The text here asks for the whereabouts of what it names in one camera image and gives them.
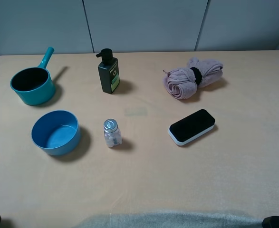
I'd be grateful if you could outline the blue plastic bowl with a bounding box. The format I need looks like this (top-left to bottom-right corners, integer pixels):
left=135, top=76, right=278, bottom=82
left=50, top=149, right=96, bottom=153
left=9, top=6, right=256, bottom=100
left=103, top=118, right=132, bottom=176
left=31, top=110, right=81, bottom=156

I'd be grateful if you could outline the black robot base right corner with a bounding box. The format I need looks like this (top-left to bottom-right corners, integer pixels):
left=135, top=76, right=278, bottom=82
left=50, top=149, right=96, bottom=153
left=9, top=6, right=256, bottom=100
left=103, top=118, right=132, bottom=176
left=262, top=216, right=279, bottom=228

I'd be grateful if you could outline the small glass pill jar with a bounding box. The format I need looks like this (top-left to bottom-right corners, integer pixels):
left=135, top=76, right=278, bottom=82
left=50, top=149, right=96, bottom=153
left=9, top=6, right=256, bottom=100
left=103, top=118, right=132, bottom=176
left=104, top=119, right=123, bottom=148

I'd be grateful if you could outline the black and white eraser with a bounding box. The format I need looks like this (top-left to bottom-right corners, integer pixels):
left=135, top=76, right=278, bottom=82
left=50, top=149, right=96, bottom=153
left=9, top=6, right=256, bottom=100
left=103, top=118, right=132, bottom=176
left=168, top=109, right=215, bottom=146

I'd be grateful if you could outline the rolled pink towel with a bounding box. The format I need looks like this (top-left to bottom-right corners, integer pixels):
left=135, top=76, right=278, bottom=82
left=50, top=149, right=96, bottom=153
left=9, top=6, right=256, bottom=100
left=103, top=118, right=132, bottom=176
left=163, top=57, right=223, bottom=99

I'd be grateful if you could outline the black pump dispenser bottle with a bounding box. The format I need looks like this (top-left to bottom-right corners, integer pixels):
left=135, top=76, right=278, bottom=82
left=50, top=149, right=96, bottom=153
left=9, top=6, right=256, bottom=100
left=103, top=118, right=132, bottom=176
left=96, top=48, right=120, bottom=94

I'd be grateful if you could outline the grey cloth at table edge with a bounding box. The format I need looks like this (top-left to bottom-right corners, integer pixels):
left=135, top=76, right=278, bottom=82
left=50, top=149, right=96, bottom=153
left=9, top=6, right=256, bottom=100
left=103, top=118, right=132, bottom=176
left=75, top=210, right=262, bottom=228

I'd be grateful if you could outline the black hair tie band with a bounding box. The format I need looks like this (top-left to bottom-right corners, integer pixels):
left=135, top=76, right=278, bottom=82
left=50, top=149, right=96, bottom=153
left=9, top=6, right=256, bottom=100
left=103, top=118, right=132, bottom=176
left=191, top=67, right=202, bottom=85

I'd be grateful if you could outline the teal saucepan with handle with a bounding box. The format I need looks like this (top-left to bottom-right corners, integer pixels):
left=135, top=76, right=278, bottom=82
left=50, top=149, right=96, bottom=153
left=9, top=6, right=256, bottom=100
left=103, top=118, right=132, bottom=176
left=10, top=47, right=56, bottom=105

